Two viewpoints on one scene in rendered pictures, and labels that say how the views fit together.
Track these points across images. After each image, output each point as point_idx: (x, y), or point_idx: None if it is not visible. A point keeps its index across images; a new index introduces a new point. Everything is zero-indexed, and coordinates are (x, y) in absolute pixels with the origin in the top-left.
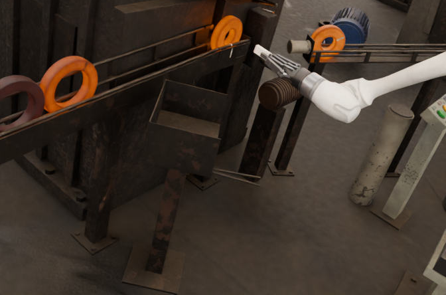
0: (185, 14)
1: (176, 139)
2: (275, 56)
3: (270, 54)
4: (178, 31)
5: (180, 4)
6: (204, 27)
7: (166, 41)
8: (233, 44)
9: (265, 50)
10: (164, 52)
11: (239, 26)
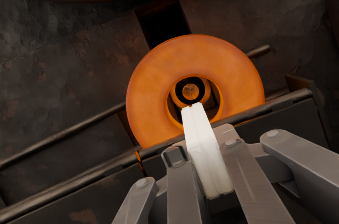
0: (38, 86)
1: None
2: (225, 160)
3: (174, 148)
4: (45, 131)
5: (1, 66)
6: (125, 101)
7: (2, 164)
8: (212, 127)
9: (199, 123)
10: (31, 188)
11: (224, 57)
